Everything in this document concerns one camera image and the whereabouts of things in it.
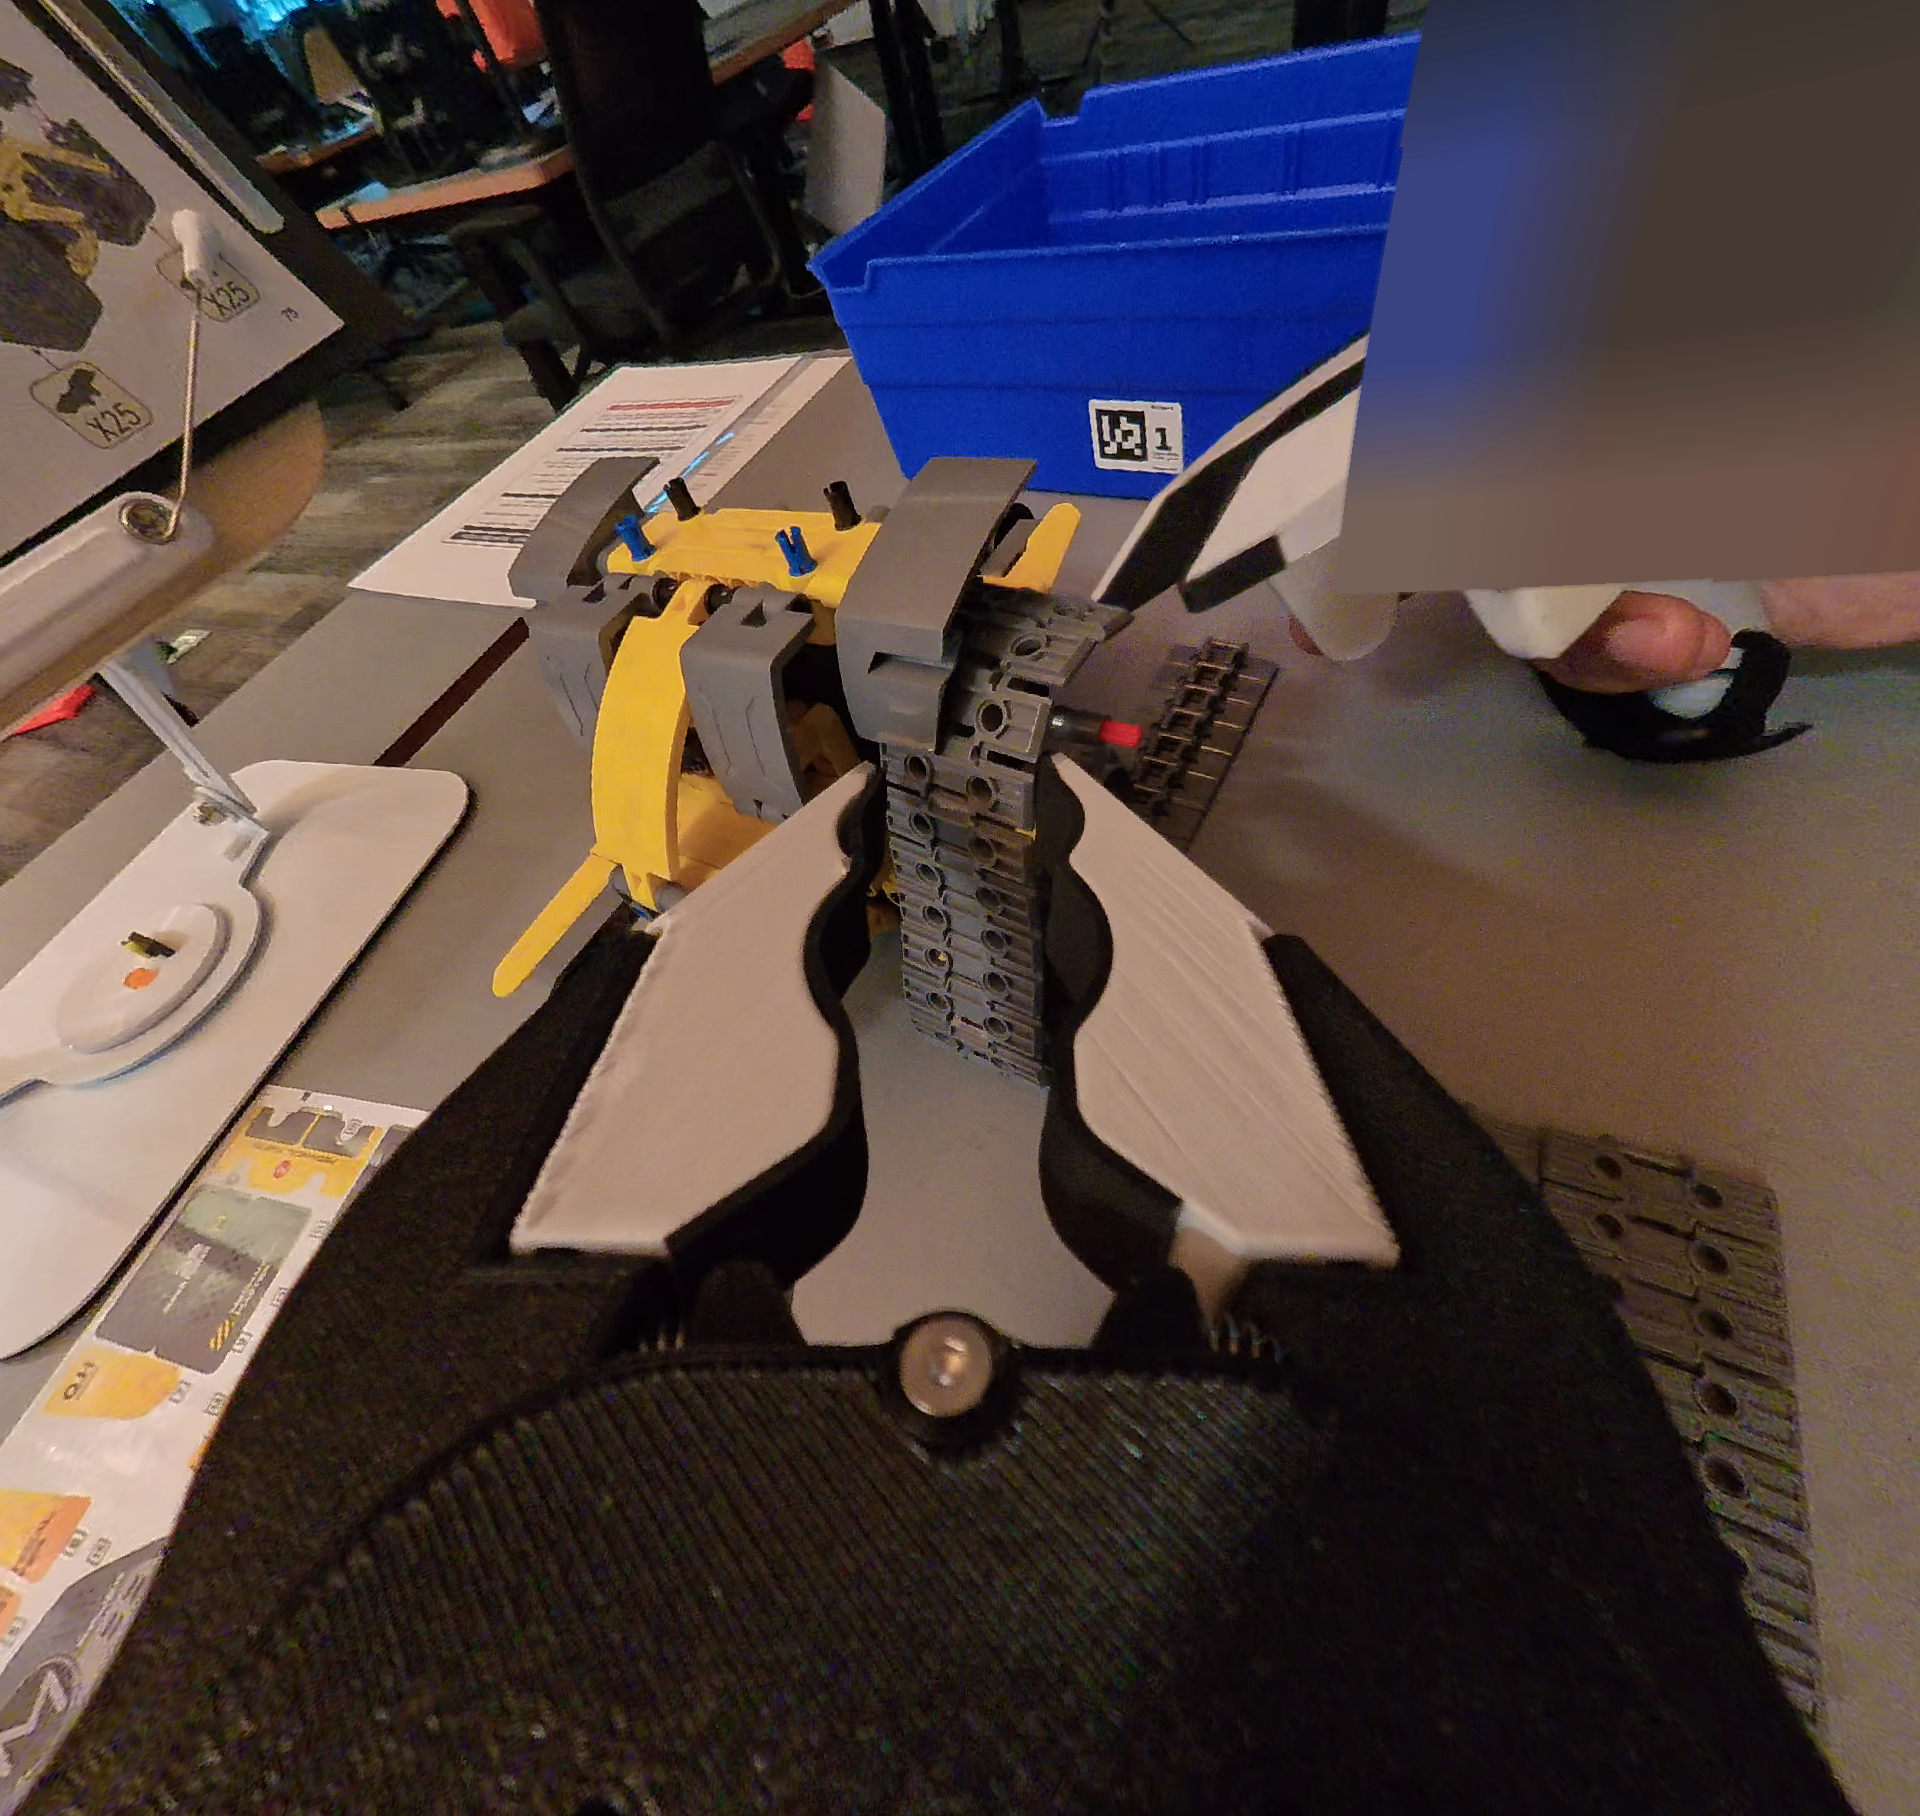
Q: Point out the printed white paper sheet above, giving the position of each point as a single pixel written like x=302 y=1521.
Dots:
x=600 y=468

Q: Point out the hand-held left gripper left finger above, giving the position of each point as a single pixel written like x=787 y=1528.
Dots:
x=676 y=1098

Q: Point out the blue plastic bin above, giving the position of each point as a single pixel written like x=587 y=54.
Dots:
x=1051 y=317

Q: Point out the yellow printed sticker sheet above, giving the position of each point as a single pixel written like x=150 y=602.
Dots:
x=223 y=1245

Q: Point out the toy instruction booklet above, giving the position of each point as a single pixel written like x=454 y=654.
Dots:
x=90 y=347

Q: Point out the large grey tread link mat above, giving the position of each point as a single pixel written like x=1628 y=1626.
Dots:
x=1679 y=1245

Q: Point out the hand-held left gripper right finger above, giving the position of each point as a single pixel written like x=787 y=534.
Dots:
x=1230 y=1083

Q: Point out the hanging white paper sheet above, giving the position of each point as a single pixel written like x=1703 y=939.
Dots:
x=852 y=144

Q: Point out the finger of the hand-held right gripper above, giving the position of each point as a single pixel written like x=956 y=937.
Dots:
x=1291 y=497
x=1183 y=504

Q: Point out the yellow black toy vehicle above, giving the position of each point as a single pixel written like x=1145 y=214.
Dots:
x=629 y=737

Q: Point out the black office chair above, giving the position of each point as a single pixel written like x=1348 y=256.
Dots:
x=644 y=122

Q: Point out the white book stand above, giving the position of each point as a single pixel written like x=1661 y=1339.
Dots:
x=300 y=856

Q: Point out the person's right hand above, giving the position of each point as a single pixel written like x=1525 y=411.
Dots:
x=1641 y=639

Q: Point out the orange chair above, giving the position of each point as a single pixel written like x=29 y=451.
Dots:
x=488 y=16

